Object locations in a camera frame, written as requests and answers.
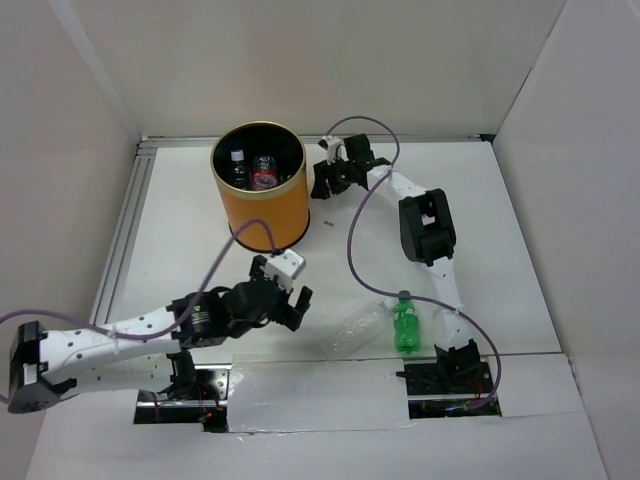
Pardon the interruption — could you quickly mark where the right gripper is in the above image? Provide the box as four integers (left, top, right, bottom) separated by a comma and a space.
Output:
312, 154, 357, 200

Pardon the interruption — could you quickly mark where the clear bottle red cap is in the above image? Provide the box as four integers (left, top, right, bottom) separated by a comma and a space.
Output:
251, 155, 279, 191

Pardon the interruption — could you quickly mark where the clear bottle white cap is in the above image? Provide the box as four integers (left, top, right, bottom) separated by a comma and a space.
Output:
229, 149, 251, 190

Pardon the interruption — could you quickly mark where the large clear crushed bottle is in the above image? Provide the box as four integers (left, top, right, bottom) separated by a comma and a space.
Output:
320, 301, 391, 360

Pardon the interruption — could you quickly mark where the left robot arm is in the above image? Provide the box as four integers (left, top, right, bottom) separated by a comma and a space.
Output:
7, 250, 312, 414

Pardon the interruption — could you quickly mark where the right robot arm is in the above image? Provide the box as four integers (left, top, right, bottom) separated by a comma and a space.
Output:
311, 134, 481, 392

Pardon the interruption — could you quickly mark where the orange cylindrical bin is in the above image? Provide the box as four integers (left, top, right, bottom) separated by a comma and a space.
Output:
210, 121, 310, 252

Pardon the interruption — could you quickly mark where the green bottle right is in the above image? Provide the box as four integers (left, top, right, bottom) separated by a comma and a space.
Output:
393, 290, 422, 355

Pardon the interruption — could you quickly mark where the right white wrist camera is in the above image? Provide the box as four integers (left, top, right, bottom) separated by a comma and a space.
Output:
318, 135, 344, 164

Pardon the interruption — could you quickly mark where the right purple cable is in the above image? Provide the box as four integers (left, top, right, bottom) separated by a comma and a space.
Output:
323, 115, 503, 411

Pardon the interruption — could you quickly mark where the purple cable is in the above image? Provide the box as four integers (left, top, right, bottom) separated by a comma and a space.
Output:
323, 115, 503, 411
0, 218, 284, 424

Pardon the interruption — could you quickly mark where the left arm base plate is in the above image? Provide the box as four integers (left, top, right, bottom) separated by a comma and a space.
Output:
133, 364, 232, 433

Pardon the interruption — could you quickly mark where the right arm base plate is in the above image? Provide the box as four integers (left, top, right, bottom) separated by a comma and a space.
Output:
395, 362, 501, 420

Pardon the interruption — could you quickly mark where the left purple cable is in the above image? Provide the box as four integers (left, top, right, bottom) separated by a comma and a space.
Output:
0, 218, 284, 424

